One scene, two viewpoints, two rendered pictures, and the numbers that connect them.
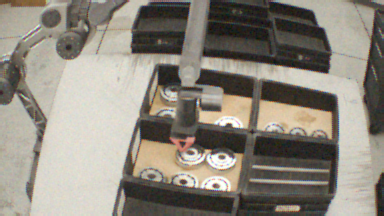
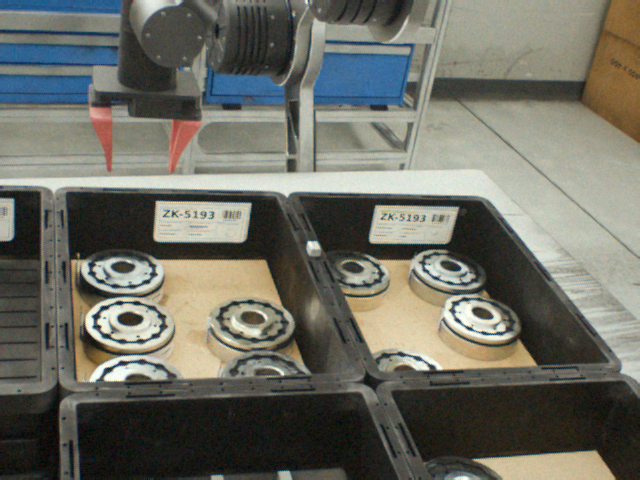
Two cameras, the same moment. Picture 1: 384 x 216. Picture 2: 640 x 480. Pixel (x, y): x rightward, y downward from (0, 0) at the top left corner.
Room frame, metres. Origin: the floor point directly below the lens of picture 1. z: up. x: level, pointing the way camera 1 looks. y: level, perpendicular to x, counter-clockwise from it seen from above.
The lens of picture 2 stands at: (1.04, -0.84, 1.50)
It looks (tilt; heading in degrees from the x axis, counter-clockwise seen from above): 30 degrees down; 63
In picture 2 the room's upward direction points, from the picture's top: 10 degrees clockwise
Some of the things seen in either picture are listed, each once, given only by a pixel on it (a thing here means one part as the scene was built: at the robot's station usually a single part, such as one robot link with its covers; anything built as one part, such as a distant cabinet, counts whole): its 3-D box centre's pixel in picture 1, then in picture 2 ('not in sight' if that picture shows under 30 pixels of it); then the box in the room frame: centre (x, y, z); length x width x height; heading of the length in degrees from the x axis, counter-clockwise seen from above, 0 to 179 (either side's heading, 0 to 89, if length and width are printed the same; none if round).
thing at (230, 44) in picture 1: (238, 58); not in sight; (2.63, -0.25, 0.31); 0.40 x 0.30 x 0.34; 89
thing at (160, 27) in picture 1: (167, 46); not in sight; (2.64, 0.15, 0.37); 0.40 x 0.30 x 0.45; 89
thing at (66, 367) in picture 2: (187, 158); (192, 280); (1.32, 0.01, 0.92); 0.40 x 0.30 x 0.02; 83
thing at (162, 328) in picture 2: (183, 183); (129, 324); (1.25, 0.01, 0.86); 0.10 x 0.10 x 0.01
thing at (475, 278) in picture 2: (174, 91); (449, 270); (1.71, 0.07, 0.86); 0.10 x 0.10 x 0.01
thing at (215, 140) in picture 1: (186, 168); (188, 317); (1.32, 0.01, 0.87); 0.40 x 0.30 x 0.11; 83
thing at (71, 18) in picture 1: (79, 10); not in sight; (1.44, 0.40, 1.45); 0.09 x 0.08 x 0.12; 179
